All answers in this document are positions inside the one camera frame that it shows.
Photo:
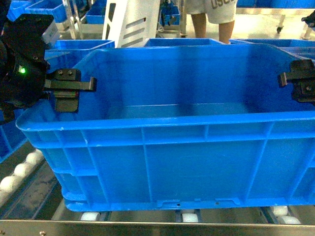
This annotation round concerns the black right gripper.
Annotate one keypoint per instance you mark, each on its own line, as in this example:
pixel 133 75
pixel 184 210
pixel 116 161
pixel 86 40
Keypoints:
pixel 300 72

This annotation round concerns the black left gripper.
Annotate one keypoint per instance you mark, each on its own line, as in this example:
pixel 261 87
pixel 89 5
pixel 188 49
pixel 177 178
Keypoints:
pixel 23 68

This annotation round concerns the blue plastic crate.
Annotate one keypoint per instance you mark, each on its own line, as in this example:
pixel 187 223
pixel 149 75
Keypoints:
pixel 183 127

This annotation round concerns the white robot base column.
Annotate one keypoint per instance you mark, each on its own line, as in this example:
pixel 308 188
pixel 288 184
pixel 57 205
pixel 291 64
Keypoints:
pixel 130 23

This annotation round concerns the blue crate on shelf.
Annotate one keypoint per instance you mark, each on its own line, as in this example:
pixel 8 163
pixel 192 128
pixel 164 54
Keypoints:
pixel 80 48

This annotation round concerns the steel roller shelf rack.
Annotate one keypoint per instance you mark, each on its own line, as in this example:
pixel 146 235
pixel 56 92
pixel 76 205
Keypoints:
pixel 157 218

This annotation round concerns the blue crate back right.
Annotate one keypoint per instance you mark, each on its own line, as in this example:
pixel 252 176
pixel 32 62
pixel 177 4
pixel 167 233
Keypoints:
pixel 299 47

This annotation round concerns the steel cart with crates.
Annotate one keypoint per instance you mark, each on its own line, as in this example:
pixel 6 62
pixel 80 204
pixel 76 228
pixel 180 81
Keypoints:
pixel 92 10

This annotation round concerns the blue crate far left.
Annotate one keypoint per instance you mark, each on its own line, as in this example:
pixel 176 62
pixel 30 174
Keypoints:
pixel 11 138

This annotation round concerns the blue crate behind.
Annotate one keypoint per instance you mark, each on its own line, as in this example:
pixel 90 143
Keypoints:
pixel 174 42

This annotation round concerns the person in white shorts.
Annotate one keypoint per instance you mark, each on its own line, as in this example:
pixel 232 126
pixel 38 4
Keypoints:
pixel 220 12

